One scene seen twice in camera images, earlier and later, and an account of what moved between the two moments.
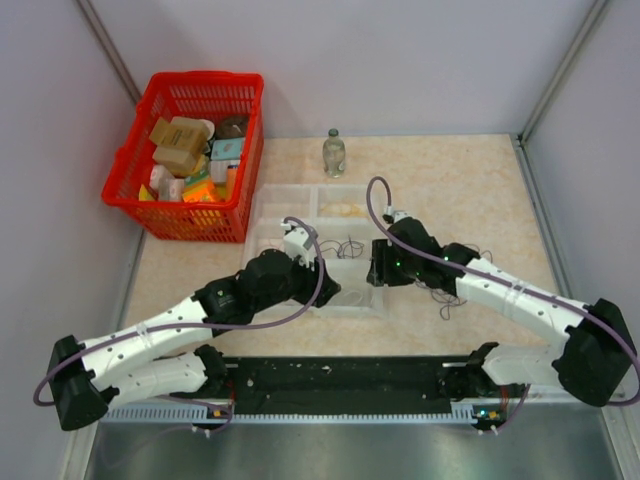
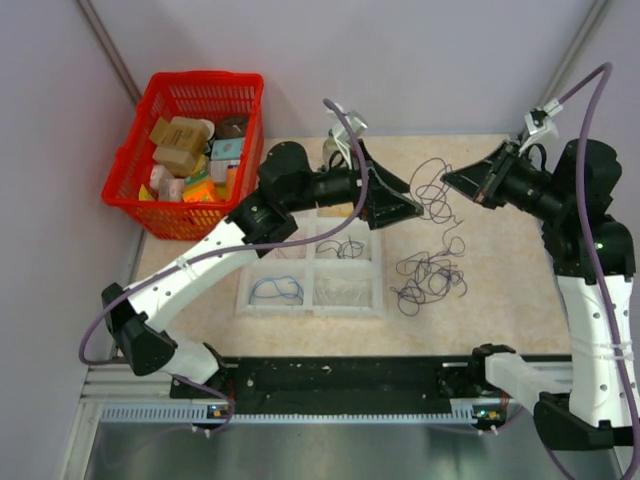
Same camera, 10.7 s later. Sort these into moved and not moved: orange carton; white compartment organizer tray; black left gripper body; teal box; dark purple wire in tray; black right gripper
Moved: black right gripper; black left gripper body
Not moved: teal box; white compartment organizer tray; dark purple wire in tray; orange carton
